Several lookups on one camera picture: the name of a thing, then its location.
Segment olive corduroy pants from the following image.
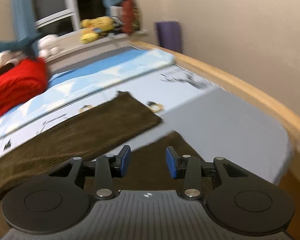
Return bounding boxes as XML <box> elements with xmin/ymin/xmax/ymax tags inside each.
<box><xmin>0</xmin><ymin>90</ymin><xmax>216</xmax><ymax>240</ymax></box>

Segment printed white grey bedsheet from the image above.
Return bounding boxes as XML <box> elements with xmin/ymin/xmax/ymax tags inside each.
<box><xmin>0</xmin><ymin>65</ymin><xmax>293</xmax><ymax>184</ymax></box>

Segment light blue quilt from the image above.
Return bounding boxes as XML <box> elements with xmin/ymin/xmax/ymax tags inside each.
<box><xmin>0</xmin><ymin>48</ymin><xmax>174</xmax><ymax>133</ymax></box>

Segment red pillow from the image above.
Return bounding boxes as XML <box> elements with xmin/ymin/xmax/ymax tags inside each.
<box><xmin>0</xmin><ymin>57</ymin><xmax>49</xmax><ymax>117</ymax></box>

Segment white plush toy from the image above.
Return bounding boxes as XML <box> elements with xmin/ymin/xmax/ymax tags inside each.
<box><xmin>38</xmin><ymin>34</ymin><xmax>61</xmax><ymax>59</ymax></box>

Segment purple rolled mat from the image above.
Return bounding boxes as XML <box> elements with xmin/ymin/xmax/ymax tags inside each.
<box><xmin>155</xmin><ymin>21</ymin><xmax>183</xmax><ymax>54</ymax></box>

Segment yellow plush toy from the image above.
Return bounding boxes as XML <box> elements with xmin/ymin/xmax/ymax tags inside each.
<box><xmin>80</xmin><ymin>16</ymin><xmax>115</xmax><ymax>44</ymax></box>

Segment teal cloth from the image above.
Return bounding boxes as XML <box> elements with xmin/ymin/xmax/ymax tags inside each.
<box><xmin>0</xmin><ymin>33</ymin><xmax>42</xmax><ymax>59</ymax></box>

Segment blue curtain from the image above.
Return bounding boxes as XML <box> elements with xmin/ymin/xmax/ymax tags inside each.
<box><xmin>11</xmin><ymin>0</ymin><xmax>40</xmax><ymax>57</ymax></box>

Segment wooden bed frame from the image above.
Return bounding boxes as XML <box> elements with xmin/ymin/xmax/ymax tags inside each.
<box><xmin>131</xmin><ymin>41</ymin><xmax>300</xmax><ymax>153</ymax></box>

